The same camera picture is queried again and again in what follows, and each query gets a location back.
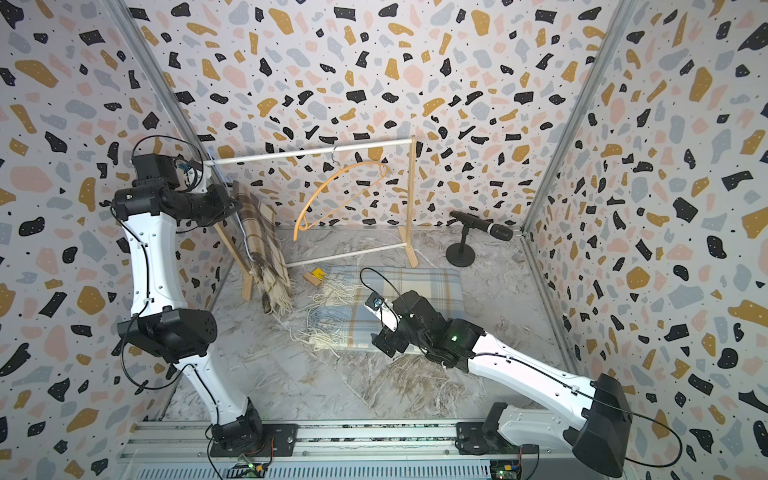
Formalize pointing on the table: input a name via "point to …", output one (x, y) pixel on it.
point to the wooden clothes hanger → (333, 156)
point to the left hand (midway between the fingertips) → (244, 201)
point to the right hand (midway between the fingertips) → (385, 317)
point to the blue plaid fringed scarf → (341, 322)
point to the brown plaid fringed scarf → (261, 244)
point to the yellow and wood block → (316, 277)
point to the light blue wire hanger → (243, 233)
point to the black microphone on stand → (462, 254)
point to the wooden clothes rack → (408, 231)
